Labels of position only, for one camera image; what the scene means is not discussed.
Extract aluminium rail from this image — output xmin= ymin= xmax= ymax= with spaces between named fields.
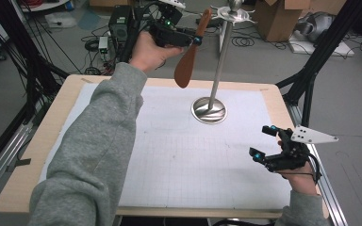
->
xmin=0 ymin=121 xmax=34 ymax=206
xmin=287 ymin=103 xmax=349 ymax=226

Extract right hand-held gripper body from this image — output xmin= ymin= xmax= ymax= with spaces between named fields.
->
xmin=263 ymin=124 xmax=339 ymax=173

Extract small white power unit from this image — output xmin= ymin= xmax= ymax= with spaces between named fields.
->
xmin=98 ymin=36 xmax=110 ymax=60

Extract grey white headset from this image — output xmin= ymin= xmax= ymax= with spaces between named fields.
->
xmin=295 ymin=11 xmax=335 ymax=43

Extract person's left hand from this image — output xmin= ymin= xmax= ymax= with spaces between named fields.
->
xmin=128 ymin=30 xmax=185 ymax=74

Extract round white table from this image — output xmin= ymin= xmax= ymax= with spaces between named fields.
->
xmin=20 ymin=0 xmax=70 ymax=13

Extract white plastic sheet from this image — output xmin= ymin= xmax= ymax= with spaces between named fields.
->
xmin=45 ymin=12 xmax=78 ymax=29

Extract black frame struts with cables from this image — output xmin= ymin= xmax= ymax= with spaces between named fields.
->
xmin=0 ymin=0 xmax=71 ymax=126

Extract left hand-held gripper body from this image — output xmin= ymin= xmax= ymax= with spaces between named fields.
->
xmin=149 ymin=0 xmax=199 ymax=48

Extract white grid mat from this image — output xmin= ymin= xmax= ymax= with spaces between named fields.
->
xmin=38 ymin=83 xmax=293 ymax=211

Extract white flat board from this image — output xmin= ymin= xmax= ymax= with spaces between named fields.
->
xmin=288 ymin=32 xmax=356 ymax=58

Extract person's right hand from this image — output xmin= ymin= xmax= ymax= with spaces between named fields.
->
xmin=277 ymin=163 xmax=319 ymax=196

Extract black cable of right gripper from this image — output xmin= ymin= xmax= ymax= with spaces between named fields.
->
xmin=282 ymin=153 xmax=323 ymax=185

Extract wooden rice paddle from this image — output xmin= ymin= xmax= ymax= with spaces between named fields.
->
xmin=173 ymin=8 xmax=214 ymax=89

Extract metal utensil stand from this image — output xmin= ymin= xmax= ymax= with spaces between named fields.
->
xmin=190 ymin=0 xmax=258 ymax=125

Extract large open cardboard box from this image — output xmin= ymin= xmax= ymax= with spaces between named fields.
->
xmin=253 ymin=0 xmax=312 ymax=43

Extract coiled black cable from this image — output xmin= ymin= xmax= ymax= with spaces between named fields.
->
xmin=231 ymin=36 xmax=255 ymax=48
xmin=84 ymin=38 xmax=101 ymax=53

